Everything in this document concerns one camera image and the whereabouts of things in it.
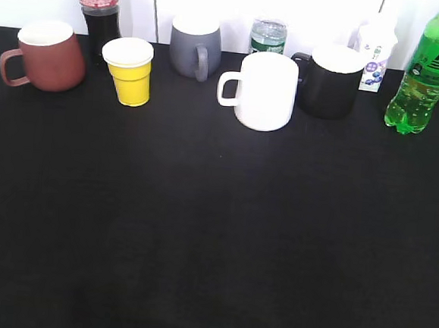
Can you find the yellow paper cup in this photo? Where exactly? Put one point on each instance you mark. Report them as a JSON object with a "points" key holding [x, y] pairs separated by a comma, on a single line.
{"points": [[129, 62]]}

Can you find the green sprite bottle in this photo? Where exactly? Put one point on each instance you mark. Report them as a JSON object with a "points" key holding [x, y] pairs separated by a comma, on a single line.
{"points": [[411, 108]]}

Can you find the white ceramic mug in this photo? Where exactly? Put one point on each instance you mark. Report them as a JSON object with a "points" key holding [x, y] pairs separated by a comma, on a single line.
{"points": [[262, 92]]}

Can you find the grey ceramic mug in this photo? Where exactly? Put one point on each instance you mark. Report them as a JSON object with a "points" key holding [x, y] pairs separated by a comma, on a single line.
{"points": [[195, 47]]}

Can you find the clear water bottle green label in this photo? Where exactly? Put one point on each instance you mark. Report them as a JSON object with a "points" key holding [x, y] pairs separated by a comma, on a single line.
{"points": [[267, 35]]}

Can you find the black ceramic mug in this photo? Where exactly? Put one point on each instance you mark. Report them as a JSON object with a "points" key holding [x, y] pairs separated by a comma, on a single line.
{"points": [[328, 87]]}

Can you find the brown ceramic mug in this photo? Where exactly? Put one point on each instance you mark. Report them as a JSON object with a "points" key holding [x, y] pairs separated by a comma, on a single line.
{"points": [[52, 57]]}

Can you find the white blueberry milk carton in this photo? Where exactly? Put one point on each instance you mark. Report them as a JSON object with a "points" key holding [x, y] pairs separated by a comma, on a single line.
{"points": [[375, 41]]}

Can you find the cola bottle red label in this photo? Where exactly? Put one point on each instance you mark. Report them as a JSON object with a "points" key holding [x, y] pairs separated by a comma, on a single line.
{"points": [[102, 22]]}

